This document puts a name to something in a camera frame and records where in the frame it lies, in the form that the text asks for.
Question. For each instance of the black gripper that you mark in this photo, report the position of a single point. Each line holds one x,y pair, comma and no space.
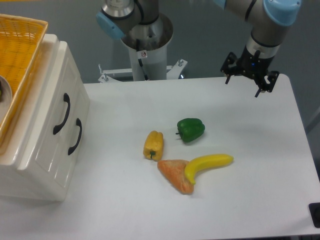
254,64

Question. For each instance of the yellow banana toy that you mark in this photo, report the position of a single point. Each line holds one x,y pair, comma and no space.
206,162

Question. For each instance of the white pedestal base frame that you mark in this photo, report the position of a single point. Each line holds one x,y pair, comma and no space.
126,74

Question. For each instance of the green bell pepper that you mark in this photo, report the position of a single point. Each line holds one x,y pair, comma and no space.
189,129

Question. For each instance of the yellow bell pepper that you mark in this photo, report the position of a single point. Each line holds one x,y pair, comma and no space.
154,146

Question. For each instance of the white drawer cabinet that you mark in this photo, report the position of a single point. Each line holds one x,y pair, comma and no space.
33,183

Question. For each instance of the black device at table edge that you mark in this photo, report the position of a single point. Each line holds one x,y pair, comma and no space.
314,209

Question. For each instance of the black bottom drawer handle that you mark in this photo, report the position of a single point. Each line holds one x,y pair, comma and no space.
77,138

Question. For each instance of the grey plate in basket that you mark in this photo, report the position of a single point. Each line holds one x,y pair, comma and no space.
6,97

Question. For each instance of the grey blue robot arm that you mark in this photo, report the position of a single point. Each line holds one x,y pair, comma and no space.
270,19

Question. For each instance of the orange carrot slice toy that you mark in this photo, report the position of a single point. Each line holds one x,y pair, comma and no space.
174,171

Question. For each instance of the yellow wicker basket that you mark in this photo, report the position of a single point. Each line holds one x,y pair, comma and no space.
20,40

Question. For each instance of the white drawer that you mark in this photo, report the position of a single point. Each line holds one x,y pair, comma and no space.
64,72
52,156

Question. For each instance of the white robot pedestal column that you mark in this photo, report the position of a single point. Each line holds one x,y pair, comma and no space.
147,48

